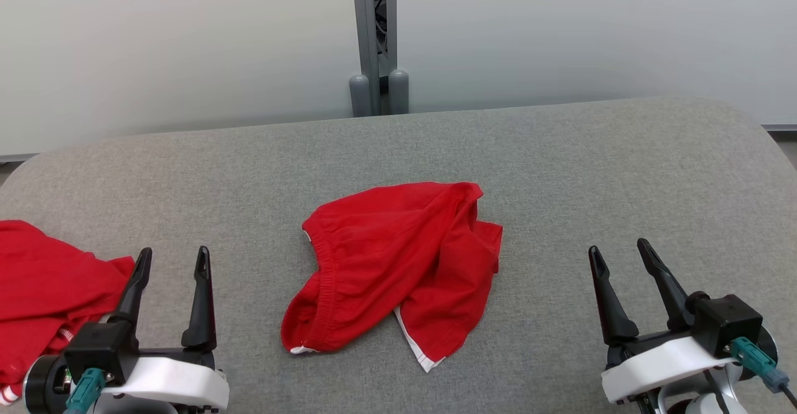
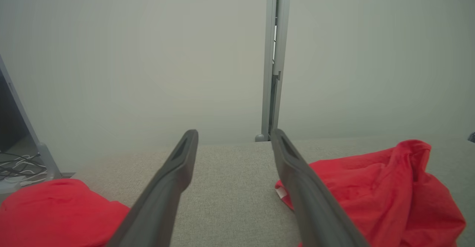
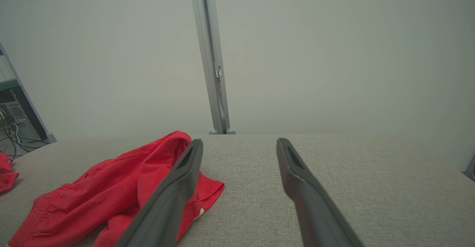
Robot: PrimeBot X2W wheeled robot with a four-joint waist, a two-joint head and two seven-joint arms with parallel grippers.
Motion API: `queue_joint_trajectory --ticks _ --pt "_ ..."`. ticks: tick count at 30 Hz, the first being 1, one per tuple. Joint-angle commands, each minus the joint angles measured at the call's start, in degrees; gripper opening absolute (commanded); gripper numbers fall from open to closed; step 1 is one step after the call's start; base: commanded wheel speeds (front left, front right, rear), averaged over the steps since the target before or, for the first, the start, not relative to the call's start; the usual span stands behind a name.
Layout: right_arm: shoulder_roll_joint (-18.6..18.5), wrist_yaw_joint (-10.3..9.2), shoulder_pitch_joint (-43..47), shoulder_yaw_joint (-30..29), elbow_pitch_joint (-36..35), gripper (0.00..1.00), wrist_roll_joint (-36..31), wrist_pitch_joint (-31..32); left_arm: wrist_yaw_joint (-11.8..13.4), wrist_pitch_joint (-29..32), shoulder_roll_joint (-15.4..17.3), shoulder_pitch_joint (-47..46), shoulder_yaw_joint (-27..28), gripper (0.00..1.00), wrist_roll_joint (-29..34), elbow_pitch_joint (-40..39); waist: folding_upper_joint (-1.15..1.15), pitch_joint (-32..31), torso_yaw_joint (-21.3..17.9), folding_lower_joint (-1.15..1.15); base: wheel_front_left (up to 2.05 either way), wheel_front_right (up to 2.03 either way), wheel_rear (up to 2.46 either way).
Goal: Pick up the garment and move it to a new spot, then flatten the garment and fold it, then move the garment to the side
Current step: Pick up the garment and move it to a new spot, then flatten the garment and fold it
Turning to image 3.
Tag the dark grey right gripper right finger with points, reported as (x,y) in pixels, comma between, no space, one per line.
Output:
(315,217)

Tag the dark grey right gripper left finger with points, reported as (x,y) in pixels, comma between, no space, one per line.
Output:
(167,210)

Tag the red garment with white trim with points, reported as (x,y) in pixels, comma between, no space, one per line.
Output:
(92,195)

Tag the red jersey with white sleeves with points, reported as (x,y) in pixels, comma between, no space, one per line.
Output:
(5,176)

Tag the black computer tower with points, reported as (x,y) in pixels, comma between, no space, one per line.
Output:
(18,117)

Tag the green-edged desk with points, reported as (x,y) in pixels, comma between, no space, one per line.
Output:
(7,84)

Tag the grey metal shelf frame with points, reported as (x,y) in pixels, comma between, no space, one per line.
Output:
(51,137)

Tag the grey double metal partition post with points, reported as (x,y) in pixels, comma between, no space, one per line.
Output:
(211,72)

